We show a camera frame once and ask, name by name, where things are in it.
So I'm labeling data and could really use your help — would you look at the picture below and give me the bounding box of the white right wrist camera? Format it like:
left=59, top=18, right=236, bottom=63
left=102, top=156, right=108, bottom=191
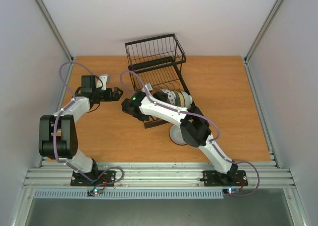
left=142, top=83, right=153, bottom=92

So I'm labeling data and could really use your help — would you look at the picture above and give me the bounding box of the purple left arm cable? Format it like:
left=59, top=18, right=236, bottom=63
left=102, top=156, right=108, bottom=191
left=53, top=61, right=103, bottom=182

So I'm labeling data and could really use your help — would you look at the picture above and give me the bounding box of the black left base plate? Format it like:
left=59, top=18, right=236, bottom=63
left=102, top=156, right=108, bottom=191
left=70, top=170, right=116, bottom=187

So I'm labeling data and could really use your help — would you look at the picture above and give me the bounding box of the pale green glazed bowl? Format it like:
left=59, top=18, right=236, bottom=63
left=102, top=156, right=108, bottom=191
left=183, top=92, right=193, bottom=108

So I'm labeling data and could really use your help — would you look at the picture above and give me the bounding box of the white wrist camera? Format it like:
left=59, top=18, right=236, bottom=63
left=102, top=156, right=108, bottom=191
left=96, top=74, right=110, bottom=90
left=142, top=83, right=153, bottom=92

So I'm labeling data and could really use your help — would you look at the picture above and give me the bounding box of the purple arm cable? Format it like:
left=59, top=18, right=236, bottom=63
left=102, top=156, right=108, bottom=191
left=120, top=71, right=261, bottom=196
left=53, top=61, right=103, bottom=182

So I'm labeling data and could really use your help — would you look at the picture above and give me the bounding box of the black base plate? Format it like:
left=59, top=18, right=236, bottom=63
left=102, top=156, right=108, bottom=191
left=70, top=170, right=116, bottom=187
left=200, top=170, right=248, bottom=187

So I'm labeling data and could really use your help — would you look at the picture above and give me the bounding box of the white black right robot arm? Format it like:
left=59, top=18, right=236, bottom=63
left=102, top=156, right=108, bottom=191
left=121, top=90, right=238, bottom=185

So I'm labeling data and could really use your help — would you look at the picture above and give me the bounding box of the small circuit board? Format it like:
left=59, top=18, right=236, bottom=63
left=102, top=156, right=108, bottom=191
left=223, top=188, right=242, bottom=195
left=87, top=189, right=103, bottom=197

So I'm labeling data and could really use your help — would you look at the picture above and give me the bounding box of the grey slotted cable duct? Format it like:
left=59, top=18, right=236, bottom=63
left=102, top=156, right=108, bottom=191
left=33, top=189, right=223, bottom=200

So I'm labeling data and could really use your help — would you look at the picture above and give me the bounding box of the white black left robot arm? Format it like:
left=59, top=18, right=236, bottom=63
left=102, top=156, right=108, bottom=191
left=39, top=75, right=123, bottom=185

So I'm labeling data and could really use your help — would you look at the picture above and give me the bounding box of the left small circuit board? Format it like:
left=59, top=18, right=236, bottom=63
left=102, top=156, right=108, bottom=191
left=87, top=189, right=103, bottom=197

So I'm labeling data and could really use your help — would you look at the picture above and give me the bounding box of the black wire dish rack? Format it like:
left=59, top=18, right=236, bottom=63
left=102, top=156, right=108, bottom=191
left=124, top=33, right=197, bottom=129

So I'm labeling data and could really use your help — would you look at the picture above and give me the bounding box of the right small circuit board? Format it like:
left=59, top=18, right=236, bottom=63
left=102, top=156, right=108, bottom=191
left=223, top=188, right=242, bottom=195

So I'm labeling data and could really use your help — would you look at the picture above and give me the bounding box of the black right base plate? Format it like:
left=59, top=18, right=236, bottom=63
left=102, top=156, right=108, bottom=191
left=200, top=170, right=248, bottom=187

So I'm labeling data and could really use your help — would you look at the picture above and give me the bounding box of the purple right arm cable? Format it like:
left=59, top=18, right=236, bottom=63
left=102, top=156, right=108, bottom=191
left=120, top=71, right=261, bottom=196

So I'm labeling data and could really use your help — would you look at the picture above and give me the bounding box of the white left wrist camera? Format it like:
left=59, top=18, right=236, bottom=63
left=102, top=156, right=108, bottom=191
left=96, top=74, right=110, bottom=90

